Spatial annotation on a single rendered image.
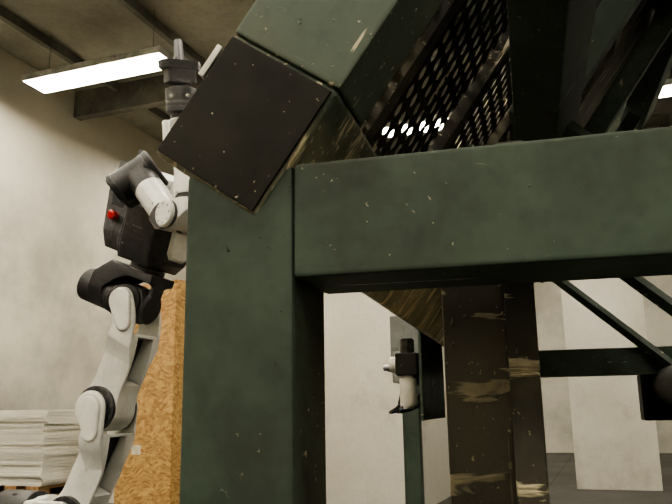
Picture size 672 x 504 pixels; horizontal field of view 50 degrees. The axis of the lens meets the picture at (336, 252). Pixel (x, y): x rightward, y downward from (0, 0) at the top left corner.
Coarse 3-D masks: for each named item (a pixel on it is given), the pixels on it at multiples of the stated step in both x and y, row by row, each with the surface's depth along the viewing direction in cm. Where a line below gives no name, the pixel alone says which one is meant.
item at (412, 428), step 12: (420, 408) 261; (408, 420) 257; (420, 420) 259; (408, 432) 257; (420, 432) 257; (408, 444) 256; (420, 444) 256; (408, 456) 255; (420, 456) 254; (408, 468) 254; (420, 468) 253; (408, 480) 253; (420, 480) 252; (408, 492) 253; (420, 492) 252
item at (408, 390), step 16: (400, 352) 201; (432, 352) 218; (384, 368) 215; (400, 368) 197; (416, 368) 196; (432, 368) 216; (400, 384) 198; (416, 384) 198; (432, 384) 213; (400, 400) 198; (416, 400) 197; (432, 400) 211; (432, 416) 208
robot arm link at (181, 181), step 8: (176, 176) 204; (184, 176) 203; (176, 184) 203; (184, 184) 202; (176, 192) 203; (184, 192) 202; (176, 200) 201; (184, 200) 201; (184, 208) 200; (184, 216) 201; (176, 224) 201; (184, 224) 202
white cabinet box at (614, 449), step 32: (608, 288) 554; (576, 320) 558; (640, 320) 542; (576, 384) 549; (608, 384) 541; (576, 416) 545; (608, 416) 537; (640, 416) 530; (576, 448) 540; (608, 448) 533; (640, 448) 526; (608, 480) 529; (640, 480) 522
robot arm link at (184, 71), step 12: (168, 60) 205; (180, 60) 207; (168, 72) 206; (180, 72) 207; (192, 72) 210; (180, 84) 208; (192, 84) 212; (168, 96) 207; (180, 96) 206; (192, 96) 208
